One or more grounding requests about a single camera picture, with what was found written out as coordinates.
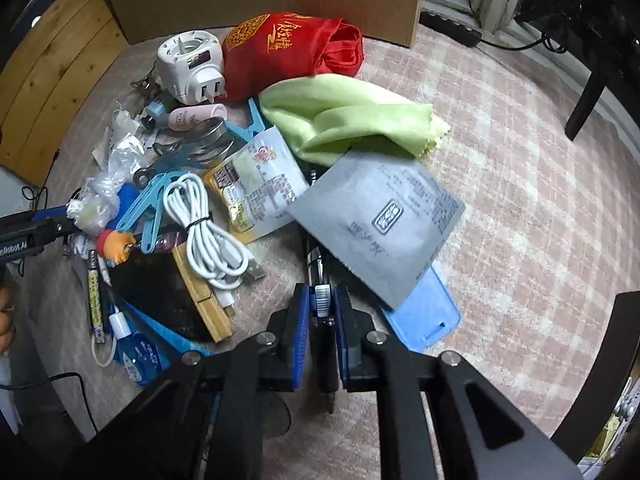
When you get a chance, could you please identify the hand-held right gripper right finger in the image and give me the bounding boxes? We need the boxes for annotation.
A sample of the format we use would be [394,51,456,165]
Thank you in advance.
[334,284,583,480]

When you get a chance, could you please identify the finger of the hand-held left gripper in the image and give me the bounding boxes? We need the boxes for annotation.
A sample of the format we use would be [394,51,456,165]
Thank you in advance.
[30,205,81,243]

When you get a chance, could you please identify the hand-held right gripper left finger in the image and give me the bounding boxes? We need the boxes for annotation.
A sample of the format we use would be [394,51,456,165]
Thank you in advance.
[65,282,312,480]

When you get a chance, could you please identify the black pen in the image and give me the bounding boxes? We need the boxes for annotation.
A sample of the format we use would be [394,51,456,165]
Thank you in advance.
[305,237,341,413]

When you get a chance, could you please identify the person's left hand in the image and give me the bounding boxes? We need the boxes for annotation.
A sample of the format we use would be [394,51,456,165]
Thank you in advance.
[0,280,18,356]

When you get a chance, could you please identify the crumpled clear plastic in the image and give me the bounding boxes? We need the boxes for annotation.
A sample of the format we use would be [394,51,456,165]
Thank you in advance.
[66,177,123,236]

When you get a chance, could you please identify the blue card holder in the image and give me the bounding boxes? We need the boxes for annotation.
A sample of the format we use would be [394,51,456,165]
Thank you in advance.
[377,265,462,353]

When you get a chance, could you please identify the yellow printed stick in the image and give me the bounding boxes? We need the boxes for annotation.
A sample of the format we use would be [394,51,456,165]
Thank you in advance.
[87,250,106,346]

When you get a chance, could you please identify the light blue clothes clip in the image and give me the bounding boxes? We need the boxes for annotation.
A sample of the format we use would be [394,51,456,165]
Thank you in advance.
[114,170,186,256]

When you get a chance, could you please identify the wooden clip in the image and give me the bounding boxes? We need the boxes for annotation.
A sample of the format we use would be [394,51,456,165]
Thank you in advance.
[171,244,236,345]

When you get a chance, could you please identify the black pouch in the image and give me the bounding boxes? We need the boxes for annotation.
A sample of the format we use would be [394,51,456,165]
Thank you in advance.
[107,255,211,341]

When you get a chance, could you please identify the small white adapter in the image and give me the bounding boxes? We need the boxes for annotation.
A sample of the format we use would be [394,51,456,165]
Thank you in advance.
[107,310,133,338]

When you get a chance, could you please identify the grey foil sachet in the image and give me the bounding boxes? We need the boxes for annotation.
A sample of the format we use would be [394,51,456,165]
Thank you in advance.
[287,150,467,311]

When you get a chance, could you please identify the printed snack sachet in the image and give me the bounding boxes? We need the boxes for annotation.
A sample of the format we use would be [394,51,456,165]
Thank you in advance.
[204,127,311,246]

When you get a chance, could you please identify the small blue liquid bottle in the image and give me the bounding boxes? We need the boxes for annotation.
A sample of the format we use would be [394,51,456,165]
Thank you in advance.
[112,332,173,387]

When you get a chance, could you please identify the pink bottle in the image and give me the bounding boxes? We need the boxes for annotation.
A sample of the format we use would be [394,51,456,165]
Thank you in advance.
[167,103,228,131]

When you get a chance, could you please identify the round metal tin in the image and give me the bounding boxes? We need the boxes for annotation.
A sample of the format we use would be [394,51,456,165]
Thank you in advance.
[182,117,236,161]

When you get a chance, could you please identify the white plug adapter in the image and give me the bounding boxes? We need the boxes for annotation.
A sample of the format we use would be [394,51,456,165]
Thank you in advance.
[156,30,228,107]

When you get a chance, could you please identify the light blue hanger clip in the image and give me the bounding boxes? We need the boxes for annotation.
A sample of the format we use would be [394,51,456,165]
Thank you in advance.
[225,97,273,143]

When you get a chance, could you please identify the light green cloth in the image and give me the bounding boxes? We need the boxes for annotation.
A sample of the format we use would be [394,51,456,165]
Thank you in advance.
[259,74,451,168]

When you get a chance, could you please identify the red cloth bag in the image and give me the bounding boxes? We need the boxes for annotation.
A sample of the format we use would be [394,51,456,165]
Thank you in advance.
[221,10,364,103]

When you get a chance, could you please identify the black power strip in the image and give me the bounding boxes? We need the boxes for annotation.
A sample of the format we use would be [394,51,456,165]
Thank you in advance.
[419,10,483,46]

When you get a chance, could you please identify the black tripod leg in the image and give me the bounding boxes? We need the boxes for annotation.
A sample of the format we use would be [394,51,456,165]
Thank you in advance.
[565,67,608,142]

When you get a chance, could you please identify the white usb cable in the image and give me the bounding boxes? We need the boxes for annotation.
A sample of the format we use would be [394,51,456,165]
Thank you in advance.
[162,172,266,311]

